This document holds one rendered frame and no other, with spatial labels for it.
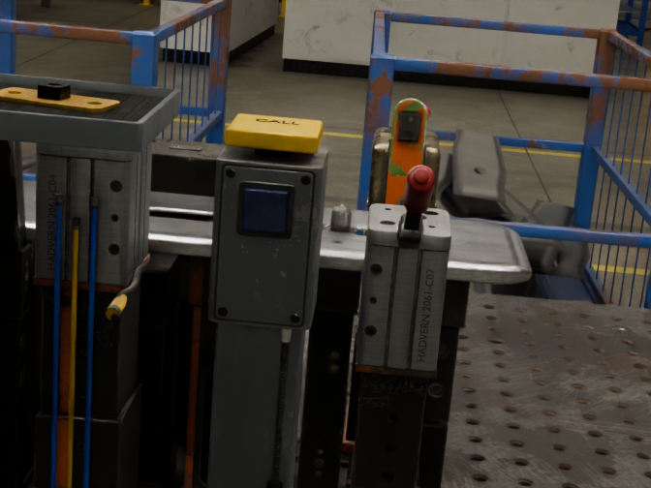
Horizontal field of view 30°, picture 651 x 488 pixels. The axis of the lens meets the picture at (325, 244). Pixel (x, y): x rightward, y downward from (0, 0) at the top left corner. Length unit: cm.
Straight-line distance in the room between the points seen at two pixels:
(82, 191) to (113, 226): 4
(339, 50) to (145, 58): 607
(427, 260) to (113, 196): 25
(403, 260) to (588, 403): 72
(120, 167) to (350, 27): 807
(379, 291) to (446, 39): 808
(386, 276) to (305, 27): 808
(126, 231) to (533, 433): 70
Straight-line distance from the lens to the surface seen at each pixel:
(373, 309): 97
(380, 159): 129
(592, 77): 296
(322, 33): 902
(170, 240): 110
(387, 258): 96
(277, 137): 78
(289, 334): 81
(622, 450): 151
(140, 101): 87
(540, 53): 909
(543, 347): 180
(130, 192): 97
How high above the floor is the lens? 131
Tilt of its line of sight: 16 degrees down
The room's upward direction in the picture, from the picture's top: 5 degrees clockwise
